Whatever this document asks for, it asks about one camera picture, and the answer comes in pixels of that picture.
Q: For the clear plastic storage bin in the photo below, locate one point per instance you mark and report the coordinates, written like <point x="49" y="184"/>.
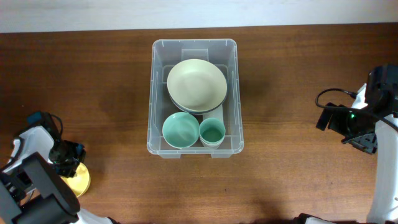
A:
<point x="166" y="53"/>

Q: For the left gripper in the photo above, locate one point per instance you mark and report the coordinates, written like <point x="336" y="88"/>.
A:
<point x="70" y="169"/>

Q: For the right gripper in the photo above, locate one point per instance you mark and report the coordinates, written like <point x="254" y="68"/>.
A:
<point x="368" y="144"/>

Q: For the cream plastic cup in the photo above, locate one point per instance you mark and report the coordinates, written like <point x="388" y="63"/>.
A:
<point x="204" y="142"/>

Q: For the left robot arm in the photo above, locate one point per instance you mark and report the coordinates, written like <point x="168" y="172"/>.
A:
<point x="37" y="181"/>

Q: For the green plastic cup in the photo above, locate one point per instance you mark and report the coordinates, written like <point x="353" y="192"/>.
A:
<point x="212" y="130"/>

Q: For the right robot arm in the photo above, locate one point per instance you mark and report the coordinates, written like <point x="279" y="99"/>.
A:
<point x="378" y="98"/>

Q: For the grey plastic cup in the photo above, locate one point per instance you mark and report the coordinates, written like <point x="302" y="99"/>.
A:
<point x="212" y="146"/>

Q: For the green small bowl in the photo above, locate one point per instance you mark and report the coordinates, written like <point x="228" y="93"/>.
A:
<point x="181" y="130"/>

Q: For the white label in bin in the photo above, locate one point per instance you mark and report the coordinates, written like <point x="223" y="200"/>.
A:
<point x="216" y="113"/>

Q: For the yellow small bowl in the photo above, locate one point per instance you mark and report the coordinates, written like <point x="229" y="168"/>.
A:
<point x="80" y="183"/>

